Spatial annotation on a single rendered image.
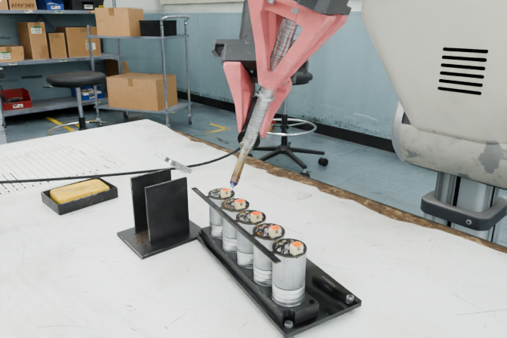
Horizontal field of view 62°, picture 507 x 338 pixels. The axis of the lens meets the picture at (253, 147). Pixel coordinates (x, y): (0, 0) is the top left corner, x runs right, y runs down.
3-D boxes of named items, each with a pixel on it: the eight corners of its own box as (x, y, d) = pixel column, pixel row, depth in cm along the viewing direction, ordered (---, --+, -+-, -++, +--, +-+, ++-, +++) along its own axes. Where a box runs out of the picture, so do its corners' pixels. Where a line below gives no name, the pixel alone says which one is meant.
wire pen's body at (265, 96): (253, 145, 37) (298, 21, 32) (238, 136, 37) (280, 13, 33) (261, 140, 38) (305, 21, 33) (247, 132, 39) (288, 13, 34)
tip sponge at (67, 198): (99, 185, 58) (97, 174, 57) (118, 197, 54) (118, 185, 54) (41, 201, 53) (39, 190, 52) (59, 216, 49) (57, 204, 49)
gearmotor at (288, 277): (291, 291, 34) (293, 234, 32) (310, 309, 32) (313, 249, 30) (265, 302, 32) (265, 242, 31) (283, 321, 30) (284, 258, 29)
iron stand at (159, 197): (189, 272, 44) (231, 188, 45) (119, 253, 38) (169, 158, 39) (162, 249, 49) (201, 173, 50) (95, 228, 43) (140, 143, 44)
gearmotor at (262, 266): (272, 274, 36) (273, 219, 34) (289, 289, 34) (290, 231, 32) (247, 282, 35) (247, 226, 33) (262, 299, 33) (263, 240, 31)
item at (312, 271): (196, 245, 43) (195, 235, 42) (257, 228, 46) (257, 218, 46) (285, 348, 30) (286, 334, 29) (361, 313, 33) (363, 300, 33)
